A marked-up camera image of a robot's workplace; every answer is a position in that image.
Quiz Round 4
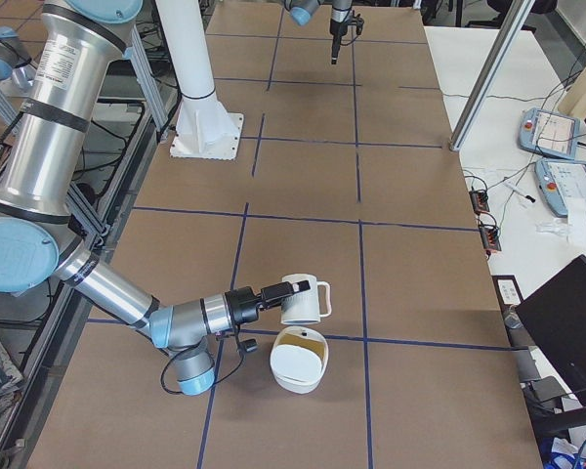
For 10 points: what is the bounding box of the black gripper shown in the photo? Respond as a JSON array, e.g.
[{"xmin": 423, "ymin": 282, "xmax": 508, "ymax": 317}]
[
  {"xmin": 224, "ymin": 280, "xmax": 310, "ymax": 325},
  {"xmin": 329, "ymin": 9, "xmax": 348, "ymax": 65}
]

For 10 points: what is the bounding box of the white mug with handle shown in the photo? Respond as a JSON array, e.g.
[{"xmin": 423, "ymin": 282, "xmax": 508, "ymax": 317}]
[{"xmin": 281, "ymin": 274, "xmax": 332, "ymax": 325}]

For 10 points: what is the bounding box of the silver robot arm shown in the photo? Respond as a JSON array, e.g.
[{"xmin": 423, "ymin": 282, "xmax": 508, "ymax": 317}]
[
  {"xmin": 0, "ymin": 1, "xmax": 310, "ymax": 396},
  {"xmin": 282, "ymin": 0, "xmax": 354, "ymax": 65}
]

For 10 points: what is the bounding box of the white oval bin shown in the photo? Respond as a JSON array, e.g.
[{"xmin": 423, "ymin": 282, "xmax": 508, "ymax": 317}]
[{"xmin": 270, "ymin": 325, "xmax": 329, "ymax": 394}]

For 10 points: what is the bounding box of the far orange black adapter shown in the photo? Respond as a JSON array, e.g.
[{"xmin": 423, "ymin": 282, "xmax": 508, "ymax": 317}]
[{"xmin": 469, "ymin": 190, "xmax": 489, "ymax": 215}]

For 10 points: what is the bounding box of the orange black adapter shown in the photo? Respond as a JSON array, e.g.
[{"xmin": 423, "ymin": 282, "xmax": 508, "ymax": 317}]
[
  {"xmin": 479, "ymin": 224, "xmax": 502, "ymax": 254},
  {"xmin": 469, "ymin": 190, "xmax": 489, "ymax": 215}
]

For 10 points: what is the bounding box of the black marker pen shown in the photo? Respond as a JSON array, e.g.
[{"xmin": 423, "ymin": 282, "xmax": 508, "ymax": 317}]
[{"xmin": 503, "ymin": 181, "xmax": 536, "ymax": 203}]

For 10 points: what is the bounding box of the near orange black adapter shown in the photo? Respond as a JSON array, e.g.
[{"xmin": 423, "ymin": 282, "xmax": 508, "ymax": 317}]
[{"xmin": 479, "ymin": 224, "xmax": 502, "ymax": 254}]

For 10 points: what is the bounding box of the far teach pendant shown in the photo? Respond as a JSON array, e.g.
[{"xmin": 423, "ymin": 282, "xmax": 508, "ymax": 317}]
[{"xmin": 519, "ymin": 107, "xmax": 580, "ymax": 160}]

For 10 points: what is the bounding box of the teach pendant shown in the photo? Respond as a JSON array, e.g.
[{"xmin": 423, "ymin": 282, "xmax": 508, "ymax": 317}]
[
  {"xmin": 519, "ymin": 107, "xmax": 580, "ymax": 160},
  {"xmin": 535, "ymin": 158, "xmax": 586, "ymax": 218}
]

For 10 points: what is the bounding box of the white label card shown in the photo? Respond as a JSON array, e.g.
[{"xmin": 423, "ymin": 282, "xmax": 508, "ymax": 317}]
[{"xmin": 497, "ymin": 278, "xmax": 522, "ymax": 305}]

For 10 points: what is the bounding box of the near teach pendant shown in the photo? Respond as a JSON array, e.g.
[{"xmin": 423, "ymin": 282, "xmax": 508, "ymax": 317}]
[{"xmin": 535, "ymin": 158, "xmax": 586, "ymax": 218}]

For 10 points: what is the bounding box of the black laptop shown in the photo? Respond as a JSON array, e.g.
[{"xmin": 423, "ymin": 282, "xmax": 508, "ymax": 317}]
[{"xmin": 516, "ymin": 255, "xmax": 586, "ymax": 405}]

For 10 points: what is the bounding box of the white paper slip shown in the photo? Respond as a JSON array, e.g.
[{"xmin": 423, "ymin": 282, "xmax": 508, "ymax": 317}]
[{"xmin": 565, "ymin": 197, "xmax": 586, "ymax": 248}]

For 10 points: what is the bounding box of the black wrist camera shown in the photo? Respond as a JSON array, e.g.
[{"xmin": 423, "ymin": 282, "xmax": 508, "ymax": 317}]
[
  {"xmin": 346, "ymin": 12, "xmax": 364, "ymax": 37},
  {"xmin": 235, "ymin": 338, "xmax": 258, "ymax": 356}
]

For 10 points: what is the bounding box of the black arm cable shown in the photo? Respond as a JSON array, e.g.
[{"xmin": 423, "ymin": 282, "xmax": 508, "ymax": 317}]
[{"xmin": 159, "ymin": 331, "xmax": 248, "ymax": 395}]

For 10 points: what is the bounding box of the aluminium frame post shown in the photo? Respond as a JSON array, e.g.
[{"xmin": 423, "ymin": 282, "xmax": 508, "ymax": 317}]
[{"xmin": 449, "ymin": 0, "xmax": 535, "ymax": 151}]

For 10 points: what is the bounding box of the aluminium frame rack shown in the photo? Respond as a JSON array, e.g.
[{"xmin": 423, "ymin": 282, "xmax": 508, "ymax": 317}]
[{"xmin": 0, "ymin": 53, "xmax": 182, "ymax": 469}]

